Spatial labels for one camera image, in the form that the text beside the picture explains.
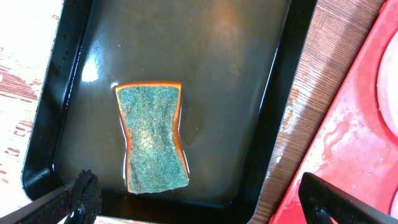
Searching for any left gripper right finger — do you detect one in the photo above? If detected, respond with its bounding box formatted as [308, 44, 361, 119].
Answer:
[298, 172, 397, 224]

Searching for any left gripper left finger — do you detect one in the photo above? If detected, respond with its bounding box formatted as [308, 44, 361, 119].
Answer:
[1, 170, 102, 223]

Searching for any light blue plate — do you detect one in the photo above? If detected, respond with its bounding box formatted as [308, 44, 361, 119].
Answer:
[389, 190, 398, 219]
[377, 32, 397, 136]

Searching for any green and orange sponge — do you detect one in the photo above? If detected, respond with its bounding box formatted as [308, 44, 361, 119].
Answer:
[115, 82, 190, 194]

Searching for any red plastic serving tray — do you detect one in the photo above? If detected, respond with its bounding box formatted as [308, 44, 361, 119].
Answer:
[271, 0, 397, 223]

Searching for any black tray with water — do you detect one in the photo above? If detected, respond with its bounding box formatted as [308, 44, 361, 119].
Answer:
[21, 0, 316, 223]

